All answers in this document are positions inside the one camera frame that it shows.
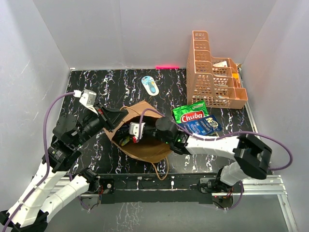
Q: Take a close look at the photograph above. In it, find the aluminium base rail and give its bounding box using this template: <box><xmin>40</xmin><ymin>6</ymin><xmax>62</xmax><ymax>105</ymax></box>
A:
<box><xmin>52</xmin><ymin>174</ymin><xmax>299</xmax><ymax>232</ymax></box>

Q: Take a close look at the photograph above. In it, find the green Chuba cassava chips bag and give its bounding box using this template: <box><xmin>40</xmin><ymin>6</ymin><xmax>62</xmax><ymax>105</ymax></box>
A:
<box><xmin>172</xmin><ymin>101</ymin><xmax>209</xmax><ymax>124</ymax></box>

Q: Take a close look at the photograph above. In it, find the white card in organizer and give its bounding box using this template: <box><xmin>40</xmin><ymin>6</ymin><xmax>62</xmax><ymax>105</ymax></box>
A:
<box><xmin>213</xmin><ymin>60</ymin><xmax>229</xmax><ymax>68</ymax></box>

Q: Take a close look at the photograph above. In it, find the yellow green snack bag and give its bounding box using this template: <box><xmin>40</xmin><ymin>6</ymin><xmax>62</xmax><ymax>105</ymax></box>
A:
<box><xmin>119</xmin><ymin>135</ymin><xmax>130</xmax><ymax>146</ymax></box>

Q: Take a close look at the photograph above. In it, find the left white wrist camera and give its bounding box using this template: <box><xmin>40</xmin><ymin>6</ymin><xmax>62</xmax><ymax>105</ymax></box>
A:
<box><xmin>74</xmin><ymin>89</ymin><xmax>97</xmax><ymax>110</ymax></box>

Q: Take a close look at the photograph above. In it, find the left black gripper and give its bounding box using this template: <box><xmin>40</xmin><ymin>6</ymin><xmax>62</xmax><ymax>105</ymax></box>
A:
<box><xmin>74</xmin><ymin>101</ymin><xmax>129</xmax><ymax>146</ymax></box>

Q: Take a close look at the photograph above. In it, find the orange plastic file organizer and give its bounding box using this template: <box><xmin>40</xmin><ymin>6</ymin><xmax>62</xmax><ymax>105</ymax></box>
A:
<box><xmin>186</xmin><ymin>30</ymin><xmax>248</xmax><ymax>109</ymax></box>

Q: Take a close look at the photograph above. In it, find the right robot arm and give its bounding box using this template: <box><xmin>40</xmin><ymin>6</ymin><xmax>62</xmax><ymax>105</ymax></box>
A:
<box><xmin>138</xmin><ymin>117</ymin><xmax>272</xmax><ymax>193</ymax></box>

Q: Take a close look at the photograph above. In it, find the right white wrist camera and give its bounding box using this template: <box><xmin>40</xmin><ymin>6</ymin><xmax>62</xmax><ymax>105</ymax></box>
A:
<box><xmin>129</xmin><ymin>122</ymin><xmax>145</xmax><ymax>143</ymax></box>

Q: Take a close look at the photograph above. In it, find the blue Burts chips bag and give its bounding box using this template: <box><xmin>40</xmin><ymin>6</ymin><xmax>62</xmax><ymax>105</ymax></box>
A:
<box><xmin>179</xmin><ymin>115</ymin><xmax>222</xmax><ymax>135</ymax></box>

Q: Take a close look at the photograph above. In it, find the blue correction tape blister pack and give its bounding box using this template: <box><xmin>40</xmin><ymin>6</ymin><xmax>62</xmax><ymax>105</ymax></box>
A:
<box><xmin>141</xmin><ymin>76</ymin><xmax>159</xmax><ymax>96</ymax></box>

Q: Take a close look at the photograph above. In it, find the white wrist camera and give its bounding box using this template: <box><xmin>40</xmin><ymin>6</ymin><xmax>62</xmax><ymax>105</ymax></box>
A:
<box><xmin>74</xmin><ymin>89</ymin><xmax>97</xmax><ymax>110</ymax></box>
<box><xmin>129</xmin><ymin>122</ymin><xmax>145</xmax><ymax>143</ymax></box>

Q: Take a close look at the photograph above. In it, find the brown paper bag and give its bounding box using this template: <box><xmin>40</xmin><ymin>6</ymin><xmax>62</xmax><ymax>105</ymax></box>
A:
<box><xmin>103</xmin><ymin>100</ymin><xmax>172</xmax><ymax>181</ymax></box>

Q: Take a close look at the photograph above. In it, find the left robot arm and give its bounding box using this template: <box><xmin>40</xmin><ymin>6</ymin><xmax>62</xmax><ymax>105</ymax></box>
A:
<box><xmin>0</xmin><ymin>104</ymin><xmax>128</xmax><ymax>232</ymax></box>

